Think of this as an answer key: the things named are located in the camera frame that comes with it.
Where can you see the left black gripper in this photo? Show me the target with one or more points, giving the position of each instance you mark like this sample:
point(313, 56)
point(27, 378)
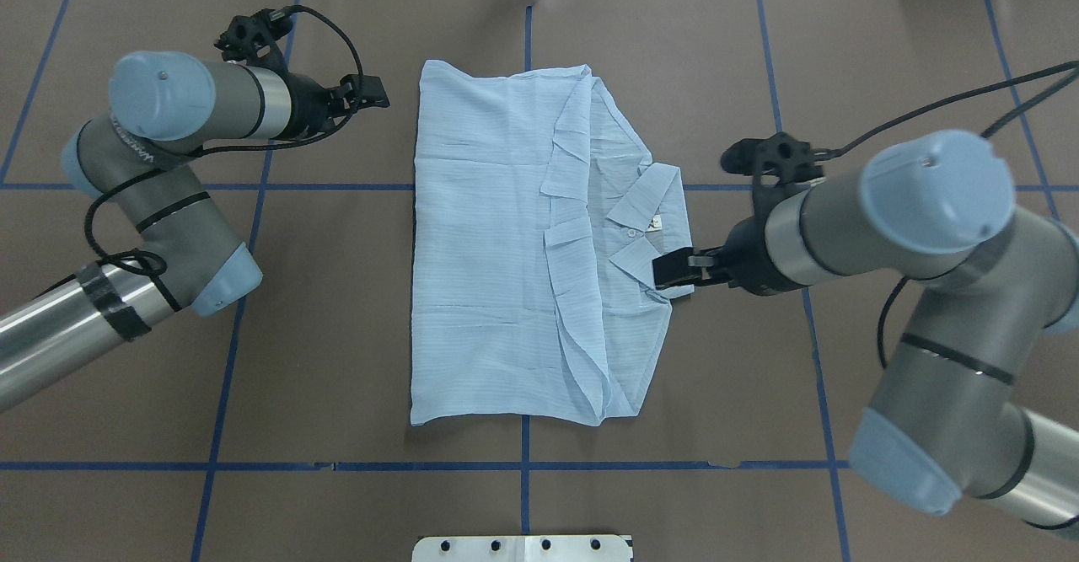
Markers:
point(308, 107)

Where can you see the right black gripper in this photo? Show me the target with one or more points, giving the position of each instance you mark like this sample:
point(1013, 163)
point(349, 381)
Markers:
point(750, 256)

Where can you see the light blue button-up shirt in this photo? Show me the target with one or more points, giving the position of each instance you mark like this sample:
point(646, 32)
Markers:
point(538, 213)

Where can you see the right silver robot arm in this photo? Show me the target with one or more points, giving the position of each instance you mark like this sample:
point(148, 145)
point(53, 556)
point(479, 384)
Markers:
point(995, 277)

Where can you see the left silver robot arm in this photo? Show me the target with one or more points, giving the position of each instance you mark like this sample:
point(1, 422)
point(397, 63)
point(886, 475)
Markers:
point(160, 243)

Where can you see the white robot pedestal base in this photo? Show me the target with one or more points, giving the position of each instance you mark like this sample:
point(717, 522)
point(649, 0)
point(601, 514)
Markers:
point(559, 547)

